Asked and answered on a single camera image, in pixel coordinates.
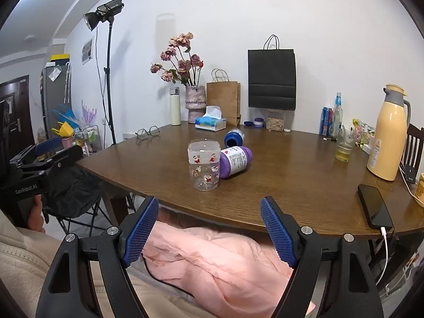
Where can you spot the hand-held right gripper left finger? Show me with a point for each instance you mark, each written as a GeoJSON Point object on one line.
{"type": "Point", "coordinates": [139, 233]}

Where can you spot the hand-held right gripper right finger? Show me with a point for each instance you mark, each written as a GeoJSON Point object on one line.
{"type": "Point", "coordinates": [278, 233]}

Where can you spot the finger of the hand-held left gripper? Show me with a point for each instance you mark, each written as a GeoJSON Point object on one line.
{"type": "Point", "coordinates": [49, 144]}
{"type": "Point", "coordinates": [68, 157]}

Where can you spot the clear cartoon print cup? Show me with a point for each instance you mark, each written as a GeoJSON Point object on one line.
{"type": "Point", "coordinates": [203, 169]}

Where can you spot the person's left forearm beige sleeve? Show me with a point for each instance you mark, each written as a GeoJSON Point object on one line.
{"type": "Point", "coordinates": [20, 265]}

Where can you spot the person's left hand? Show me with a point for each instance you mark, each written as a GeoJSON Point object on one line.
{"type": "Point", "coordinates": [35, 213]}

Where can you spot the metal storage rack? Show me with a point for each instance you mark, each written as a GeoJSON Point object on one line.
{"type": "Point", "coordinates": [87, 139]}

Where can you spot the black folding chair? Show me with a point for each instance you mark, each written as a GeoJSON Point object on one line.
{"type": "Point", "coordinates": [74, 188]}

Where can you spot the blue plastic hangers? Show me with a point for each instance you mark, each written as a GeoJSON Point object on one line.
{"type": "Point", "coordinates": [66, 114]}

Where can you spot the purple plastic hangers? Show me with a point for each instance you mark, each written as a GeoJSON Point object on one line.
{"type": "Point", "coordinates": [88, 114]}

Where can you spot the grey refrigerator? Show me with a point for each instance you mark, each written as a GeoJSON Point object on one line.
{"type": "Point", "coordinates": [54, 96]}

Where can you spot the dark brown door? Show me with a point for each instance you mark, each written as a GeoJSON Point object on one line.
{"type": "Point", "coordinates": [20, 96]}

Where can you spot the beige fleece clothing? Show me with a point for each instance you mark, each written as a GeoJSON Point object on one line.
{"type": "Point", "coordinates": [149, 301]}

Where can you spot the pink quilted cloth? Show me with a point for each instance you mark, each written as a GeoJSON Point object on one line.
{"type": "Point", "coordinates": [212, 265]}

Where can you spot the purple bottle white label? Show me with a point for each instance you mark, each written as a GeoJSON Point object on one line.
{"type": "Point", "coordinates": [236, 162]}

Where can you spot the yellow flat box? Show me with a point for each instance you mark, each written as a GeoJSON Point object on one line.
{"type": "Point", "coordinates": [59, 58]}

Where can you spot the black smartphone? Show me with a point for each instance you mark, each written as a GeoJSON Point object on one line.
{"type": "Point", "coordinates": [374, 205]}

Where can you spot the blue cap small bottle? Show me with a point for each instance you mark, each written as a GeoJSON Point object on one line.
{"type": "Point", "coordinates": [233, 137]}

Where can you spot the glass of green tea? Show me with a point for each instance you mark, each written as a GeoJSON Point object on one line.
{"type": "Point", "coordinates": [344, 149]}

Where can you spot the clear grain container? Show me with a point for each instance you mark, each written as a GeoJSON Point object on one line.
{"type": "Point", "coordinates": [275, 123]}

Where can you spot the small purple jar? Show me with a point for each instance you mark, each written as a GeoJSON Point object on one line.
{"type": "Point", "coordinates": [258, 123]}

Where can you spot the white thermos bottle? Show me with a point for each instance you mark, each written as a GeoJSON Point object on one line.
{"type": "Point", "coordinates": [175, 109]}

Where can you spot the blue drink can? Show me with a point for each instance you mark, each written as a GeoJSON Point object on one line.
{"type": "Point", "coordinates": [326, 122]}

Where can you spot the blue tissue box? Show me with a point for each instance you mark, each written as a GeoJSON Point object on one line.
{"type": "Point", "coordinates": [210, 124]}

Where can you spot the clear glass bottle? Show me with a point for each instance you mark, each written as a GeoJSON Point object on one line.
{"type": "Point", "coordinates": [337, 116]}

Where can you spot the pile of snack packets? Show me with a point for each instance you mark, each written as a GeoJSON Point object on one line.
{"type": "Point", "coordinates": [362, 131]}

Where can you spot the pink ceramic vase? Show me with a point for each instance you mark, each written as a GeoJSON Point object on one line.
{"type": "Point", "coordinates": [195, 104]}

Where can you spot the brown paper bag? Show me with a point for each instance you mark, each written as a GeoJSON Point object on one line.
{"type": "Point", "coordinates": [223, 102]}

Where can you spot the cream yellow thermos jug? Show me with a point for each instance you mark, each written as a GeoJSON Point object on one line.
{"type": "Point", "coordinates": [387, 139]}

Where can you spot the black power adapter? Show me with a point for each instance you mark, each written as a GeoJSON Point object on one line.
{"type": "Point", "coordinates": [410, 174]}

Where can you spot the dried pink rose bouquet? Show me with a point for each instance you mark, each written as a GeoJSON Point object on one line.
{"type": "Point", "coordinates": [182, 66]}

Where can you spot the black studio light on stand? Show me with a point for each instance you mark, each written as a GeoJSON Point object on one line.
{"type": "Point", "coordinates": [106, 8]}

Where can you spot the yellow cartoon mug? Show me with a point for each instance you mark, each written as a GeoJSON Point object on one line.
{"type": "Point", "coordinates": [420, 190]}

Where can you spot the black paper bag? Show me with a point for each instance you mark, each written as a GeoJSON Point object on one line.
{"type": "Point", "coordinates": [271, 76]}

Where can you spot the dark wooden chair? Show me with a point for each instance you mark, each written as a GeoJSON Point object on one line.
{"type": "Point", "coordinates": [414, 142]}

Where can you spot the white wall socket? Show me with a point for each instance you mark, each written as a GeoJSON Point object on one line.
{"type": "Point", "coordinates": [128, 136]}

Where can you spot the black frame eyeglasses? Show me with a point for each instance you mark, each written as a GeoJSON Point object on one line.
{"type": "Point", "coordinates": [153, 130]}

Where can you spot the wall poster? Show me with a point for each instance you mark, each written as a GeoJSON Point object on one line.
{"type": "Point", "coordinates": [86, 51]}

